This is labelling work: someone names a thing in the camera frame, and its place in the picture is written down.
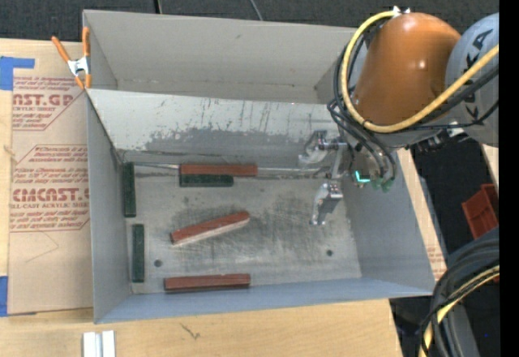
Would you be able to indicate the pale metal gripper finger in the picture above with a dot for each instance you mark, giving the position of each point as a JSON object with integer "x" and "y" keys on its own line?
{"x": 312, "y": 152}
{"x": 324, "y": 205}

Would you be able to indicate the grey metal bin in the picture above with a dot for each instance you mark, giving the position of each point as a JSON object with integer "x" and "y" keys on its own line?
{"x": 259, "y": 225}

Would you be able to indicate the red-brown flat block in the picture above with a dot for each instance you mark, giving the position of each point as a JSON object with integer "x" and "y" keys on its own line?
{"x": 207, "y": 282}
{"x": 219, "y": 169}
{"x": 211, "y": 227}

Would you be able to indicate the dark green flat block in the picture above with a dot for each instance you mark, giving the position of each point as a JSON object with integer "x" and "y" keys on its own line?
{"x": 129, "y": 190}
{"x": 138, "y": 253}
{"x": 204, "y": 181}

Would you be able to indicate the brown cardboard board red print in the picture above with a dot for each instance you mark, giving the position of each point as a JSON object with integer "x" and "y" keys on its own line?
{"x": 48, "y": 185}

